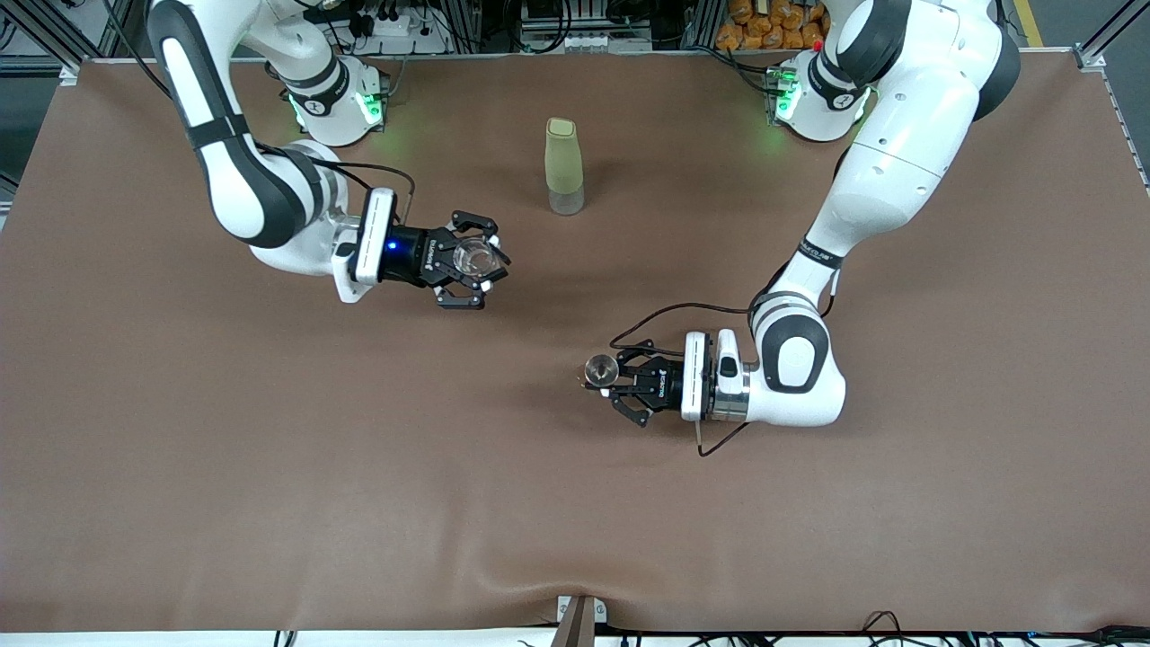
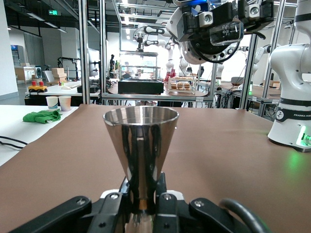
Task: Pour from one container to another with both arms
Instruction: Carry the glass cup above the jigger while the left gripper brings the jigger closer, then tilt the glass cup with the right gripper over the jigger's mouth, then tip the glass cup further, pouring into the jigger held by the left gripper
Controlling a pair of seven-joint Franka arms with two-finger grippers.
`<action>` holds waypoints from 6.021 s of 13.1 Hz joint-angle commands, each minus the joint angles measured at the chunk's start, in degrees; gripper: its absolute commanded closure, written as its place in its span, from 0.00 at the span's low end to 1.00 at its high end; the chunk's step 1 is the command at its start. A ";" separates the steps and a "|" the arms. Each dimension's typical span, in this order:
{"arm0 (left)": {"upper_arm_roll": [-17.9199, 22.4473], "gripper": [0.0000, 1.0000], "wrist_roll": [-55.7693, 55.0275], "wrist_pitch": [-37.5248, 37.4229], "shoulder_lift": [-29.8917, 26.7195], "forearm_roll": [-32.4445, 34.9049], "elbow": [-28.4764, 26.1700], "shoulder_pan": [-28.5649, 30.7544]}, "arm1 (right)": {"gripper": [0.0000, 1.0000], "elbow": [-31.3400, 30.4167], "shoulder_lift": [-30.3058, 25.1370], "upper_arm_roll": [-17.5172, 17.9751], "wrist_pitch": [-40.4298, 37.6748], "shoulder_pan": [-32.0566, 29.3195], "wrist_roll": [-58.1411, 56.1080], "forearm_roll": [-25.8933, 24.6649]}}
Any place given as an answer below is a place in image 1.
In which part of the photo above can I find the metal camera stand bracket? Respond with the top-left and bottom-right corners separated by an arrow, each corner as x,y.
550,594 -> 608,647

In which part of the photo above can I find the frosted green tall bottle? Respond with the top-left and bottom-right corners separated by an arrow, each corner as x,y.
544,117 -> 586,217

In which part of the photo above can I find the aluminium frame post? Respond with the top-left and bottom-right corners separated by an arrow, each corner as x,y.
0,0 -> 136,86
1074,0 -> 1150,73

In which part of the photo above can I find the clear glass measuring cup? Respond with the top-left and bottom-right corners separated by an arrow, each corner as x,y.
452,235 -> 502,279

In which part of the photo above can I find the steel double cone jigger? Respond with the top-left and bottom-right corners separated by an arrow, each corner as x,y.
582,353 -> 621,392

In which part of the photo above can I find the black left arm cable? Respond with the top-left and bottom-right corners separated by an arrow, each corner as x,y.
609,265 -> 841,457

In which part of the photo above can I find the orange snack bags pile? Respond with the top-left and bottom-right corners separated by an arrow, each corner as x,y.
716,0 -> 836,51

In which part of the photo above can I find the brown table mat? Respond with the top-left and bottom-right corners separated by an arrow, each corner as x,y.
0,49 -> 1150,634

